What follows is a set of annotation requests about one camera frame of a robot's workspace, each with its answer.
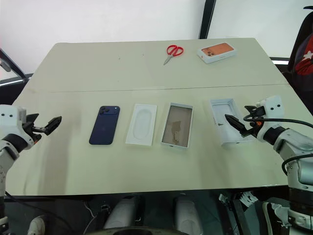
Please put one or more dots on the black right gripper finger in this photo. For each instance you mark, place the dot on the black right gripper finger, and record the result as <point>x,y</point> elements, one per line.
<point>250,108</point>
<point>236,123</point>

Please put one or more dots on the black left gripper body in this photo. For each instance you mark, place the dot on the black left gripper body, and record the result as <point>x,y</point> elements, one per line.
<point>34,129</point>

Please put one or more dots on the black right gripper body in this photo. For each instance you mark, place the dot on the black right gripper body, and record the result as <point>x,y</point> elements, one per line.
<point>255,122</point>

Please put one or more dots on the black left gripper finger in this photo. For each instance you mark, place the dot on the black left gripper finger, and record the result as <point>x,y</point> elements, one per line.
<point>54,123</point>
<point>31,118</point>

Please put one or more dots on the white phone box lid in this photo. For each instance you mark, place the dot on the white phone box lid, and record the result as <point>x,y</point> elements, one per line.
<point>222,115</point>

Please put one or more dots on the dark blue smartphone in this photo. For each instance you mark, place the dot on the dark blue smartphone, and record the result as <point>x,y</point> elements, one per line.
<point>104,127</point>

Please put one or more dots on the white box base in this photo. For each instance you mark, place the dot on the white box base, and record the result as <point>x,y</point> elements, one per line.
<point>177,124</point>

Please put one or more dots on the white moulded tray insert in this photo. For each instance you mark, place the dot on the white moulded tray insert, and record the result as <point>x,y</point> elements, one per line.
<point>141,126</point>

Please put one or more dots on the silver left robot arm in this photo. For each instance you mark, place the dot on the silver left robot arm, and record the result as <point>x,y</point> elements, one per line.
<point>11,145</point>

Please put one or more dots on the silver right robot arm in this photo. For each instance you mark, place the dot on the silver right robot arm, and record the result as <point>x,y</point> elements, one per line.
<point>293,138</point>

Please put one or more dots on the orange phone print box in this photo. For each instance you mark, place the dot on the orange phone print box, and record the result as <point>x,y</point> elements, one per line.
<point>217,52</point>

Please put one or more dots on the black framed stand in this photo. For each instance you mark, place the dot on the black framed stand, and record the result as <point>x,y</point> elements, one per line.
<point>14,73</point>

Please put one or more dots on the red garment with white star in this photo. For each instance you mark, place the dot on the red garment with white star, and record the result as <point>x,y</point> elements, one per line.
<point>304,61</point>

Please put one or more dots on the black and white sneaker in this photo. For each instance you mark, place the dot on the black and white sneaker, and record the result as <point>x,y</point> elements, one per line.
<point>271,218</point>

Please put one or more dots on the white rounded robot leg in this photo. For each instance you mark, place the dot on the white rounded robot leg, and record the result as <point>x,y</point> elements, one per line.
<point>121,213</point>
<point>187,213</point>

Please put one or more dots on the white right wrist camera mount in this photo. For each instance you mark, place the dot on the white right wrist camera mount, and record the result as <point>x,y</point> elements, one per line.
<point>271,105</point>

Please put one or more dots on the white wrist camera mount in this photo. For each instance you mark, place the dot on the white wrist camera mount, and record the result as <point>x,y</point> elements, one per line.
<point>9,117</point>
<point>271,105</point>

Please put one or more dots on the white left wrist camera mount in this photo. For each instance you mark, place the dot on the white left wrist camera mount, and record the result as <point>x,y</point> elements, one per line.
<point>9,117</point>

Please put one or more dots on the black vertical post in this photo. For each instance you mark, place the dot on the black vertical post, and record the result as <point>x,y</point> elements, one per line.
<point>207,17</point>

